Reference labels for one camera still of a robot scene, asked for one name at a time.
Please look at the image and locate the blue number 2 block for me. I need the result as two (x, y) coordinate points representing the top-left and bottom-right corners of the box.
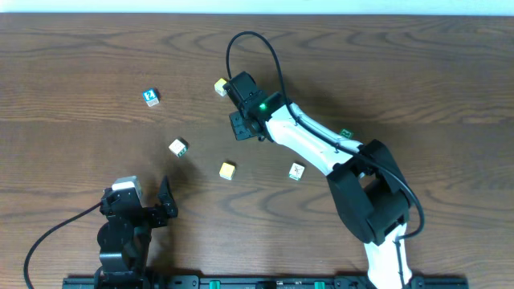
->
(142, 88), (160, 107)

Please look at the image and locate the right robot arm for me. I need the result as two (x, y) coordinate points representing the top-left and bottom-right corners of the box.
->
(214, 72), (412, 288)

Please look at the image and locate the yellow block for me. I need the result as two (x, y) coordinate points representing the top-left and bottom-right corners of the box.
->
(214, 78), (227, 97)
(219, 162), (235, 180)

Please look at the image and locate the white block stick figure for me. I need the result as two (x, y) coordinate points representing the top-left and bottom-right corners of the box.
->
(288, 163), (305, 181)

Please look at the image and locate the yellow block upper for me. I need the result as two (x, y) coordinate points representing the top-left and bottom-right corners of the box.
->
(214, 78), (227, 97)

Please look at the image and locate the green letter R block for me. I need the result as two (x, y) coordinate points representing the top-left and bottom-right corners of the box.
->
(339, 128), (353, 140)

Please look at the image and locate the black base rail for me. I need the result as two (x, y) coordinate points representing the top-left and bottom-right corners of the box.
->
(62, 274), (470, 289)

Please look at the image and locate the white block green side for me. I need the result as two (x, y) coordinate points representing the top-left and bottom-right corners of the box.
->
(169, 139), (188, 157)

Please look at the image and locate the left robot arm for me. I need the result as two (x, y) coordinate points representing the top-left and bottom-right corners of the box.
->
(94, 176), (178, 288)

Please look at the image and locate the yellow block lower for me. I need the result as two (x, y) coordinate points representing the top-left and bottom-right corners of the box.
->
(219, 162), (235, 180)

